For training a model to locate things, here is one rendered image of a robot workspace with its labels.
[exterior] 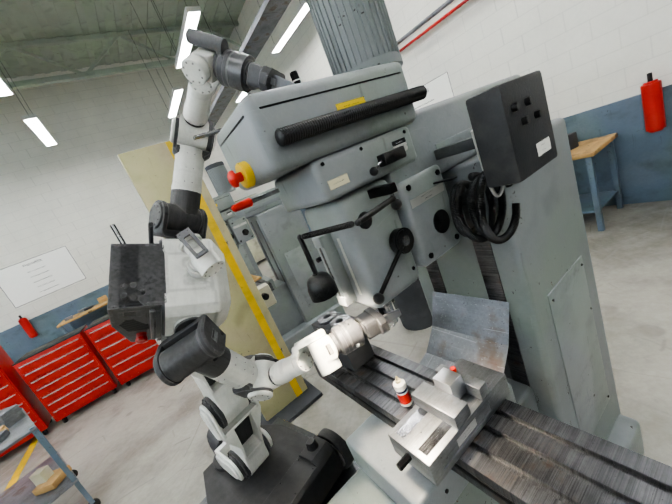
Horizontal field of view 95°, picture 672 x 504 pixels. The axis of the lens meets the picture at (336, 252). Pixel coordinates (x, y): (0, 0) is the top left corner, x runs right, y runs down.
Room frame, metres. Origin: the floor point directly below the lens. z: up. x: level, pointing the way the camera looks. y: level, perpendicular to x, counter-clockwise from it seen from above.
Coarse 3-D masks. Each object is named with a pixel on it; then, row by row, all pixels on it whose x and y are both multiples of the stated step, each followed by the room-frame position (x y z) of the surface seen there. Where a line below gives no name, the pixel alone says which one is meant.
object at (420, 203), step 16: (416, 176) 0.86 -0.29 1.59; (432, 176) 0.88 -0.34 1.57; (400, 192) 0.82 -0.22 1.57; (416, 192) 0.84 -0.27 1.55; (432, 192) 0.87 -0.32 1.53; (400, 208) 0.83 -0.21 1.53; (416, 208) 0.83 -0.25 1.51; (432, 208) 0.86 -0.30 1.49; (448, 208) 0.89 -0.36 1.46; (416, 224) 0.82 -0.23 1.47; (432, 224) 0.85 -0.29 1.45; (448, 224) 0.88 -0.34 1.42; (416, 240) 0.82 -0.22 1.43; (432, 240) 0.84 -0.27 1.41; (448, 240) 0.87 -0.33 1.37; (416, 256) 0.83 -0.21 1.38; (432, 256) 0.83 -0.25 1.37
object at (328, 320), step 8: (328, 312) 1.31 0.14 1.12; (336, 312) 1.30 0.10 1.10; (320, 320) 1.26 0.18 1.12; (328, 320) 1.23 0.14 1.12; (336, 320) 1.20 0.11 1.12; (344, 320) 1.17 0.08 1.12; (320, 328) 1.23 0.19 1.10; (328, 328) 1.19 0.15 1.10; (368, 344) 1.16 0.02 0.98; (352, 352) 1.12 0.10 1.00; (360, 352) 1.14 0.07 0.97; (368, 352) 1.15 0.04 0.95; (344, 360) 1.15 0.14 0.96; (352, 360) 1.11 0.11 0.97; (360, 360) 1.13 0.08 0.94; (352, 368) 1.11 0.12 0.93
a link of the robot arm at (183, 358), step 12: (192, 336) 0.74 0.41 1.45; (168, 348) 0.75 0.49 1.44; (180, 348) 0.72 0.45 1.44; (192, 348) 0.72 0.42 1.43; (168, 360) 0.71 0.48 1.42; (180, 360) 0.71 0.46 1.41; (192, 360) 0.71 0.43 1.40; (204, 360) 0.72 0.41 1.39; (216, 360) 0.75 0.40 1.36; (228, 360) 0.78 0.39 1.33; (168, 372) 0.70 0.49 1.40; (180, 372) 0.71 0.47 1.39; (192, 372) 0.73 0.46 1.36; (204, 372) 0.74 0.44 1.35; (216, 372) 0.76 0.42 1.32
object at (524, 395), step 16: (512, 384) 0.95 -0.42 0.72; (528, 400) 0.89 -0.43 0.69; (352, 480) 0.84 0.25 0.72; (368, 480) 0.82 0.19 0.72; (336, 496) 0.81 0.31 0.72; (352, 496) 0.79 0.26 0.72; (368, 496) 0.77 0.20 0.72; (384, 496) 0.75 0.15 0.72; (464, 496) 0.68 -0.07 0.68; (480, 496) 0.71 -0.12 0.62
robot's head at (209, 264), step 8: (192, 240) 0.84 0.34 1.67; (200, 240) 0.85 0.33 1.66; (184, 248) 0.83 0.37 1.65; (200, 248) 0.83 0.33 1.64; (208, 248) 0.83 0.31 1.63; (192, 256) 0.82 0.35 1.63; (208, 256) 0.81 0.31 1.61; (216, 256) 0.82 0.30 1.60; (192, 264) 0.82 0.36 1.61; (200, 264) 0.80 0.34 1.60; (208, 264) 0.79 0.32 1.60; (216, 264) 0.81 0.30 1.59; (192, 272) 0.85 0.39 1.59; (200, 272) 0.80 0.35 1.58; (208, 272) 0.81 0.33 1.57; (216, 272) 0.84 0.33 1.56
